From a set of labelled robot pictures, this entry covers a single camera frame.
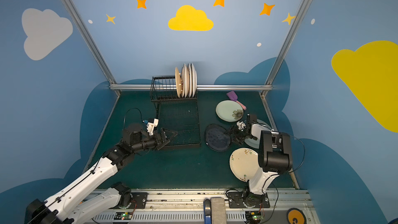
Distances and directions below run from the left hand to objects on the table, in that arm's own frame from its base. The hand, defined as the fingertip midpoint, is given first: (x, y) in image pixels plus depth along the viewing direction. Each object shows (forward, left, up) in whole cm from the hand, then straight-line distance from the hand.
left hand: (175, 138), depth 72 cm
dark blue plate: (+12, -22, -22) cm, 33 cm away
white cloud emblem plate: (+26, -4, +13) cm, 30 cm away
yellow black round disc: (-28, -57, -23) cm, 67 cm away
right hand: (+13, -30, -19) cm, 38 cm away
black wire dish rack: (+28, +4, -23) cm, 36 cm away
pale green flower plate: (+35, -33, -23) cm, 53 cm away
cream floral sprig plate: (-3, -37, -23) cm, 44 cm away
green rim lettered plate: (+26, -8, +13) cm, 30 cm away
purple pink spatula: (+49, -37, -21) cm, 65 cm away
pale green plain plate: (+1, -39, +10) cm, 41 cm away
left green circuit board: (-29, +24, -23) cm, 43 cm away
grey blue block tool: (-27, -19, -19) cm, 38 cm away
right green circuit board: (-28, -38, -23) cm, 52 cm away
